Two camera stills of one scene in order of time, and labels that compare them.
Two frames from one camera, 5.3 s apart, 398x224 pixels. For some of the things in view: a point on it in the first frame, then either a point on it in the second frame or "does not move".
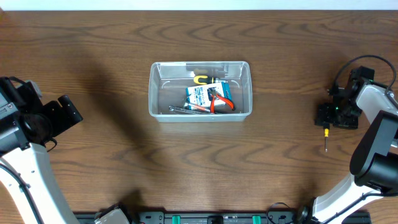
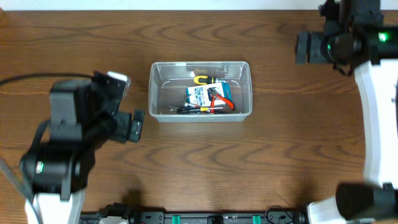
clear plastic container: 200,91 does not move
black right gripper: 351,124 -> 313,40
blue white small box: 199,95 does not move
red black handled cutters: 214,94 does not move
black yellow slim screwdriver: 326,135 -> 185,110
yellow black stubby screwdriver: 205,80 does not move
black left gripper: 58,112 -> 136,125
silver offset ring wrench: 181,109 does not move
